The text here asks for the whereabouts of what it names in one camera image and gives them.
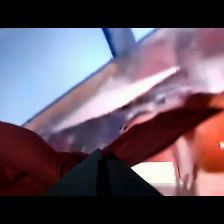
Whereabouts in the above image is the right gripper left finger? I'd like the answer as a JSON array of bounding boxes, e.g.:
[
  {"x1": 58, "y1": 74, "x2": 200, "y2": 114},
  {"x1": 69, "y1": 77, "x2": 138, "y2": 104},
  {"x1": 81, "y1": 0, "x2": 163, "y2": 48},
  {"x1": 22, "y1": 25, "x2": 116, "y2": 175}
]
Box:
[{"x1": 47, "y1": 148, "x2": 103, "y2": 197}]

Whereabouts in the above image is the dark red garment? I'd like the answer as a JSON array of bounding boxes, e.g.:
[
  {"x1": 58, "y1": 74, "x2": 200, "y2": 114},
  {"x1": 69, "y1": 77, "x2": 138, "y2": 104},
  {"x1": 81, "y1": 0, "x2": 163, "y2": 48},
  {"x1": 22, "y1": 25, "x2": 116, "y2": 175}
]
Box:
[{"x1": 0, "y1": 94, "x2": 224, "y2": 197}]

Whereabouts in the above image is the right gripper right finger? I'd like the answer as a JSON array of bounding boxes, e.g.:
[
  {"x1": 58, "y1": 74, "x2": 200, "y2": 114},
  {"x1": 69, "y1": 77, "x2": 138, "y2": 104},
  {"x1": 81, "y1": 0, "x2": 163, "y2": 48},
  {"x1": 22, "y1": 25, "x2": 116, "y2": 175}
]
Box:
[{"x1": 101, "y1": 151, "x2": 163, "y2": 197}]

